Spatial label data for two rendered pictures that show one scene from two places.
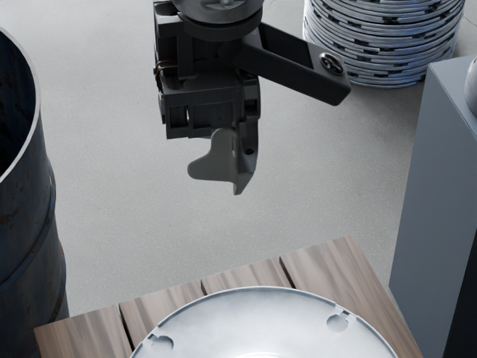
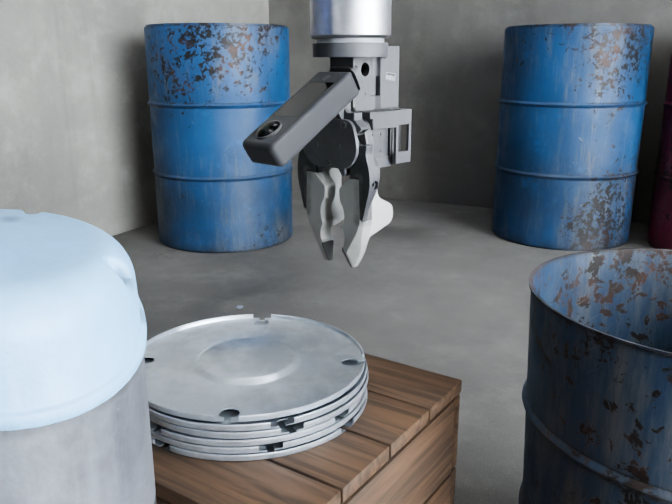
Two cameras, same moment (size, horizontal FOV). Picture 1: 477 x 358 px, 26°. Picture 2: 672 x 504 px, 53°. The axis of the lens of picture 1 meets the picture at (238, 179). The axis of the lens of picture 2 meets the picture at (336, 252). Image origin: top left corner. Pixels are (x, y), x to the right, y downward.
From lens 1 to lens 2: 1.36 m
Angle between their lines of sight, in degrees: 109
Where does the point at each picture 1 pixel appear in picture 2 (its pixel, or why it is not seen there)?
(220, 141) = (333, 178)
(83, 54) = not seen: outside the picture
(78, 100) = not seen: outside the picture
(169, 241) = not seen: outside the picture
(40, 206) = (572, 417)
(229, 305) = (328, 392)
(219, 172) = (332, 211)
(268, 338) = (278, 387)
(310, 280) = (291, 483)
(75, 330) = (434, 388)
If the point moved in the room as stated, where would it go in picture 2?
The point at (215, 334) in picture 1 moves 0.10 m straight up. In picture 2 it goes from (320, 377) to (319, 296)
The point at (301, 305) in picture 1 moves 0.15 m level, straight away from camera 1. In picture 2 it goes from (269, 411) to (340, 486)
